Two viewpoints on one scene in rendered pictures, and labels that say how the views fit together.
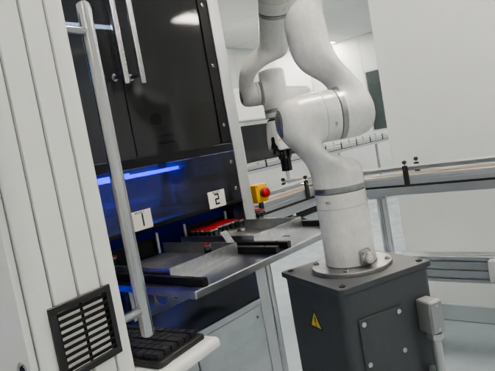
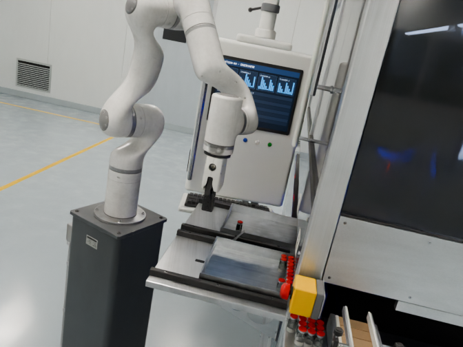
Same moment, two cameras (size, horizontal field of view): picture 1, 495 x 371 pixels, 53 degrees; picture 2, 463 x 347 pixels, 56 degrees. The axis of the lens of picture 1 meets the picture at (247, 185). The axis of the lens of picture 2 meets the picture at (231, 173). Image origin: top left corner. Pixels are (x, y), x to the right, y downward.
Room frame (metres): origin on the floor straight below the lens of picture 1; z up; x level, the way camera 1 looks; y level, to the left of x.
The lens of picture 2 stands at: (2.62, -0.79, 1.57)
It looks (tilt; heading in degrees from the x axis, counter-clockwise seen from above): 17 degrees down; 144
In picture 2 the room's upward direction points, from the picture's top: 11 degrees clockwise
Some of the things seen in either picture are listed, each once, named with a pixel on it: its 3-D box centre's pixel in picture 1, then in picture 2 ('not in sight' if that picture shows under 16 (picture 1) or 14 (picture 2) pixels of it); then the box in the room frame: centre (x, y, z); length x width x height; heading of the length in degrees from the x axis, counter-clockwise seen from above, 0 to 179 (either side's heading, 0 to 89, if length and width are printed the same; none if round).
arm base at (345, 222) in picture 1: (345, 228); (122, 191); (1.17, -0.21, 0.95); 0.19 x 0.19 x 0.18
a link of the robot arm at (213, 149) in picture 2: (278, 113); (218, 147); (1.64, -0.14, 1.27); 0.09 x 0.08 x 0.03; 138
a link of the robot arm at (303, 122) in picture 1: (318, 143); (137, 136); (1.17, -0.18, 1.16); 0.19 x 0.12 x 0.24; 99
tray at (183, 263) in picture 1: (166, 259); (269, 228); (1.46, 0.27, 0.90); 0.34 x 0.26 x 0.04; 48
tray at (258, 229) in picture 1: (241, 231); (260, 270); (1.71, 0.05, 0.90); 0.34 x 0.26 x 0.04; 49
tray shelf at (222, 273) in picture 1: (224, 252); (244, 249); (1.54, 0.11, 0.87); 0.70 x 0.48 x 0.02; 138
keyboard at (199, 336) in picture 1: (113, 340); (228, 205); (1.07, 0.35, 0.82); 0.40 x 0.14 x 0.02; 57
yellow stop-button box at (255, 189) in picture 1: (255, 193); (305, 296); (1.98, -0.03, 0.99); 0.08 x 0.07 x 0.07; 48
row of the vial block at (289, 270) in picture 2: (222, 230); (289, 275); (1.77, 0.12, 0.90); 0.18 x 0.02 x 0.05; 139
